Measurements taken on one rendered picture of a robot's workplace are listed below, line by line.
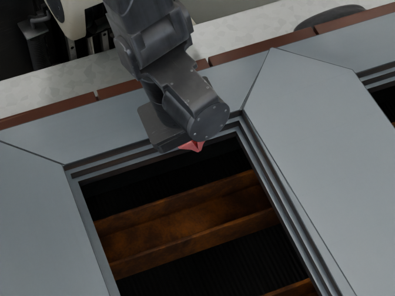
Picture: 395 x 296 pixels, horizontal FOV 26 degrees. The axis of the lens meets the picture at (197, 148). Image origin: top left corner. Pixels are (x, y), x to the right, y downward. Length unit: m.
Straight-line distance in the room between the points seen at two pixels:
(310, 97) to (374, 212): 0.21
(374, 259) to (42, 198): 0.44
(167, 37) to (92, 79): 0.55
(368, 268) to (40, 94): 0.66
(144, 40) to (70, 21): 0.59
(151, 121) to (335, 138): 0.27
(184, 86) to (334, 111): 0.33
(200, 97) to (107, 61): 0.58
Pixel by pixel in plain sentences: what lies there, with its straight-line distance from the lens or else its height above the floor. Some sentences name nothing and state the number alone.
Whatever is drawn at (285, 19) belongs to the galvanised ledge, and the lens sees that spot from 1.59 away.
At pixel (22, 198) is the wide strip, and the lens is 1.16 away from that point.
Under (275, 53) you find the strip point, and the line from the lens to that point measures 1.29.
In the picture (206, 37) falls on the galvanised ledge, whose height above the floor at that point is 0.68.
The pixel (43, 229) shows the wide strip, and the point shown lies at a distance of 1.13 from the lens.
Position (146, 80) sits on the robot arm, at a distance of 1.01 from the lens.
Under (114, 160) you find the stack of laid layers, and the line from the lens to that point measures 1.19.
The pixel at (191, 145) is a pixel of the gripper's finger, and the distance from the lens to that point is 1.12.
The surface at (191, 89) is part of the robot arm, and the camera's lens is 0.96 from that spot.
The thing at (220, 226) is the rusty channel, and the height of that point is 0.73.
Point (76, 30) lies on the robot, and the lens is 1.55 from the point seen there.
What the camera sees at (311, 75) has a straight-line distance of 1.27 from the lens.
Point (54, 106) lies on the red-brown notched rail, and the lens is 1.28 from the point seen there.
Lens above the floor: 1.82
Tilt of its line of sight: 55 degrees down
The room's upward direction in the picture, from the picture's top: straight up
